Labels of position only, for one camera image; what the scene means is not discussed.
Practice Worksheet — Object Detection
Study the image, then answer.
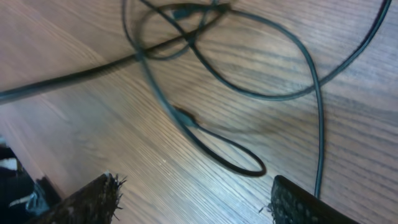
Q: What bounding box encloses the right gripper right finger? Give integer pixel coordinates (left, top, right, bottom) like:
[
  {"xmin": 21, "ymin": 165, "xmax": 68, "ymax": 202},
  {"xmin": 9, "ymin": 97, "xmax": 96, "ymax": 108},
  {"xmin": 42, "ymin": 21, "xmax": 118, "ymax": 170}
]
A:
[{"xmin": 267, "ymin": 175, "xmax": 358, "ymax": 224}]

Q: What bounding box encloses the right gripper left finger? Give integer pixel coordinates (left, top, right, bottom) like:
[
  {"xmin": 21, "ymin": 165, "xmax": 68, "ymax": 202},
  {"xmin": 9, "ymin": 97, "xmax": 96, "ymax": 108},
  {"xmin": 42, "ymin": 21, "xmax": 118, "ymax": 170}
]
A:
[{"xmin": 26, "ymin": 172, "xmax": 126, "ymax": 224}]

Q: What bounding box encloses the black usb cable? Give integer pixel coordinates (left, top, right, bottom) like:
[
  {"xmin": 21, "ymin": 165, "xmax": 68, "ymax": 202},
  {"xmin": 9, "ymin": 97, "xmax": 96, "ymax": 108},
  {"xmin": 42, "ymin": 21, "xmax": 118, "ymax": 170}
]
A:
[
  {"xmin": 0, "ymin": 0, "xmax": 267, "ymax": 177},
  {"xmin": 139, "ymin": 0, "xmax": 392, "ymax": 198}
]

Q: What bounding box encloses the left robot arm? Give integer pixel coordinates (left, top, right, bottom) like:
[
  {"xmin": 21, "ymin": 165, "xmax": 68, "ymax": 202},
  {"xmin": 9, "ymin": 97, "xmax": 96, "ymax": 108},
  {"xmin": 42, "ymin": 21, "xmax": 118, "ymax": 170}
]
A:
[{"xmin": 1, "ymin": 138, "xmax": 62, "ymax": 224}]

